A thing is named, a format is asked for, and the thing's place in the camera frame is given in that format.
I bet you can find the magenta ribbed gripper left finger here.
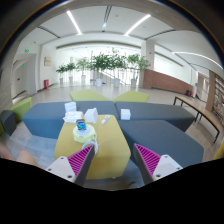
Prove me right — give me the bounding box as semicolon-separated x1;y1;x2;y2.
47;145;95;186

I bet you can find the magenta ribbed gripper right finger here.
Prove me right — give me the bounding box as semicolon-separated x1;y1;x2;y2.
133;143;182;185

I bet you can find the yellow ottoman table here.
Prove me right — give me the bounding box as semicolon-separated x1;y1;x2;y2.
54;115;131;180

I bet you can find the white patterned cloth packet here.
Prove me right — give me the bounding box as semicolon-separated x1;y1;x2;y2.
63;111;84;123

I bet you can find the person's bare knee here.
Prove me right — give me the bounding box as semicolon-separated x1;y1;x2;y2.
0;143;39;167

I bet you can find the white tissue box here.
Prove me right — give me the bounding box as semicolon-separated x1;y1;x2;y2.
84;108;98;123

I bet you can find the grey blue ottoman left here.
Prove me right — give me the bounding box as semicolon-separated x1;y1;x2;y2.
22;101;119;139

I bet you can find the grey blue ottoman right back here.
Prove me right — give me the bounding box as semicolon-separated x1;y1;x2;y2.
115;102;194;132

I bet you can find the white remote control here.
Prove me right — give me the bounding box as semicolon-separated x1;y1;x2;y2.
101;115;110;124

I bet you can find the small white box right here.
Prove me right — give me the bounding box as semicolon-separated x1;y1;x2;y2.
120;109;131;120

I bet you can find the small white box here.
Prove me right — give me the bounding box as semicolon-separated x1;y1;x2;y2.
120;109;131;120
65;102;77;112

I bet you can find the small white box left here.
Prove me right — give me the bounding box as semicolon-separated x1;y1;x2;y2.
65;102;77;112

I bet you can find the green ottoman back left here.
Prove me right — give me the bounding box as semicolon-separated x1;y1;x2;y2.
70;89;108;101

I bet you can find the green ottoman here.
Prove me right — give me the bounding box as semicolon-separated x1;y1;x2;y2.
70;89;108;101
113;91;149;102

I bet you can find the long wooden bench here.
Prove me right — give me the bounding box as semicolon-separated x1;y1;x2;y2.
173;96;221;140

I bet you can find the green ottoman back right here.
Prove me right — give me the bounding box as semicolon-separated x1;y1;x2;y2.
113;91;149;102

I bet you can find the dark grey stool far left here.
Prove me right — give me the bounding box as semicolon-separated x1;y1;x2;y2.
0;110;16;135

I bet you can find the green bench far left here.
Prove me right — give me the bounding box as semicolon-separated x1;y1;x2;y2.
9;97;32;122

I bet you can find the red fire extinguisher box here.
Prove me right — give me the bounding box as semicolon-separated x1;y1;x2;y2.
44;79;49;89

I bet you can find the potted plant far left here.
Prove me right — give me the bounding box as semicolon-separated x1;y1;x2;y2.
56;65;67;83

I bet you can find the wooden bookshelf right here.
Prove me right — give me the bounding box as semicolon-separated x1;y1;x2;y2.
206;71;224;127

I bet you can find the potted plant far right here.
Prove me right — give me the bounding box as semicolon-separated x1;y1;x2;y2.
127;54;149;88

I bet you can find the potted plant centre tall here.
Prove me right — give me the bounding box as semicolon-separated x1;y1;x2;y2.
91;53;110;87

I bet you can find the potted plant centre right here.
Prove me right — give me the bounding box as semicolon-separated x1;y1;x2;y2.
109;49;127;88

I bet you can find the white charger cable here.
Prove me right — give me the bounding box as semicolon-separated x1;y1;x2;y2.
81;134;100;155

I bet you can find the framed wall picture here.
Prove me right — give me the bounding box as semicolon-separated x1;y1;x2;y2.
44;57;51;66

